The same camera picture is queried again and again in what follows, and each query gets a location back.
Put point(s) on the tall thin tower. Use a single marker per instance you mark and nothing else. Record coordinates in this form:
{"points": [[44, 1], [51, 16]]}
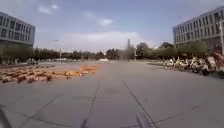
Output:
{"points": [[128, 45]]}

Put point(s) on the grey paved plaza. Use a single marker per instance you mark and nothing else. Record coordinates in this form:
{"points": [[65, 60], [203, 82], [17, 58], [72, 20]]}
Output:
{"points": [[113, 90]]}

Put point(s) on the row of trees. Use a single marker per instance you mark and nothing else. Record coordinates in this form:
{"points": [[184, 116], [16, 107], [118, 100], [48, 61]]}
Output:
{"points": [[150, 51]]}

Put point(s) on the street lamp pole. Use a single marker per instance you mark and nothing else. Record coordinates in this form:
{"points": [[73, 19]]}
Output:
{"points": [[60, 50]]}

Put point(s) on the robot's own part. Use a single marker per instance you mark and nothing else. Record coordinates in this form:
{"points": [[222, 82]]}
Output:
{"points": [[143, 121], [83, 123]]}

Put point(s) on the group of fallen orange bicycles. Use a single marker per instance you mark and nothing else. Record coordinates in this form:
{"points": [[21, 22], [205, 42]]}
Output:
{"points": [[40, 75]]}

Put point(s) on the row of parked bicycles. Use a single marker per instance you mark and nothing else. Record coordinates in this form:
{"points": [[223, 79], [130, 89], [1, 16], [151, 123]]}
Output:
{"points": [[196, 64]]}

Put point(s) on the grey building with window rows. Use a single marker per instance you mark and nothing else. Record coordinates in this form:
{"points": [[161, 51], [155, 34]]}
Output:
{"points": [[200, 28], [15, 31]]}

